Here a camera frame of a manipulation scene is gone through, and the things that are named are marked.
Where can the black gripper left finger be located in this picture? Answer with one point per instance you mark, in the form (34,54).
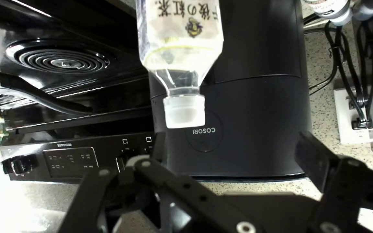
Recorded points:
(159,149)

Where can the black kitchen stove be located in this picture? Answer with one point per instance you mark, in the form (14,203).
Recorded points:
(73,94)

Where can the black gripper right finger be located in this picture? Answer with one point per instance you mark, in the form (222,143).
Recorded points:
(317,161)

